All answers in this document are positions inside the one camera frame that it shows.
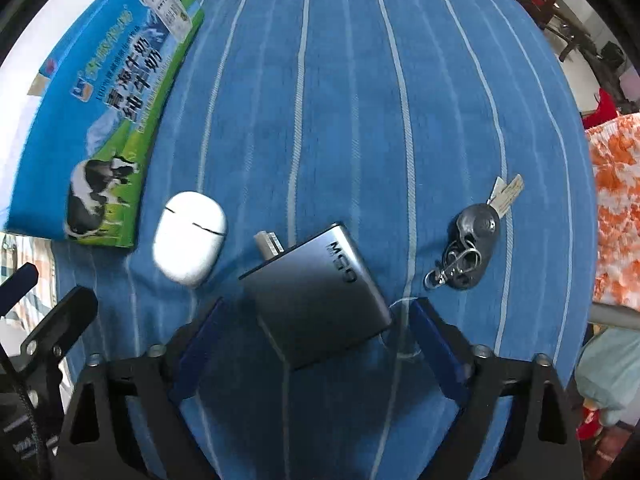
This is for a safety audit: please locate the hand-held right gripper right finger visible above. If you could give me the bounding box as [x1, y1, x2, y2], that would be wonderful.
[410, 297, 586, 480]

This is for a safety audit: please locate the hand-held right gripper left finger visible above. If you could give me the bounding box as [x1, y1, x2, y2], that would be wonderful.
[52, 297, 224, 480]

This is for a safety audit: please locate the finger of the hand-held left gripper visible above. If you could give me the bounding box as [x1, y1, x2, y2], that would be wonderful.
[20, 285, 99, 377]
[0, 262, 40, 321]

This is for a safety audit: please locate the grey charger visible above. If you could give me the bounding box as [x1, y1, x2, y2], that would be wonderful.
[239, 221, 393, 371]

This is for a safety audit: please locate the blue cardboard box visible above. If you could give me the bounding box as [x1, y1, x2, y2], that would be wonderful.
[0, 0, 206, 250]

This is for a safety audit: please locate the plaid cloth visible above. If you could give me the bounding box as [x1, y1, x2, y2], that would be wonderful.
[0, 232, 68, 411]

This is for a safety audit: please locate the white earbuds case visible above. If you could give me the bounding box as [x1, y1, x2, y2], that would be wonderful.
[152, 191, 228, 288]

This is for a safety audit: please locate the key bunch with black fob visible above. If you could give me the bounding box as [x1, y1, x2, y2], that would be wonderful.
[424, 174, 525, 291]

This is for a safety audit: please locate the red printed bag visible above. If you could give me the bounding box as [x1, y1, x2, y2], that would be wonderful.
[577, 407, 622, 442]

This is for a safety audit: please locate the teal cloth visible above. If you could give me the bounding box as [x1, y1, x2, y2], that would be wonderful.
[575, 327, 640, 426]

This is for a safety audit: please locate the grey chair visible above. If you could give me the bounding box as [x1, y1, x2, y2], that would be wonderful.
[591, 304, 640, 332]

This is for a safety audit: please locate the orange floral blanket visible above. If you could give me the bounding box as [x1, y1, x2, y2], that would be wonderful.
[584, 112, 640, 306]

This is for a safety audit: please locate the blue striped tablecloth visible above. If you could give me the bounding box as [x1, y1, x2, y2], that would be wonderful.
[52, 0, 599, 480]

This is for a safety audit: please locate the red cloth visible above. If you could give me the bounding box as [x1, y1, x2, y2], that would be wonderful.
[582, 87, 622, 129]

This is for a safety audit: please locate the pink suitcase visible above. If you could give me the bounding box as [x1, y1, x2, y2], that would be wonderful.
[620, 67, 640, 107]

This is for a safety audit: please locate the dark wooden chair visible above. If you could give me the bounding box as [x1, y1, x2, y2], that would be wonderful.
[520, 0, 601, 61]

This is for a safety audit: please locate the clear plastic ring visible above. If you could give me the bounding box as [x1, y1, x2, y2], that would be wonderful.
[382, 297, 436, 361]

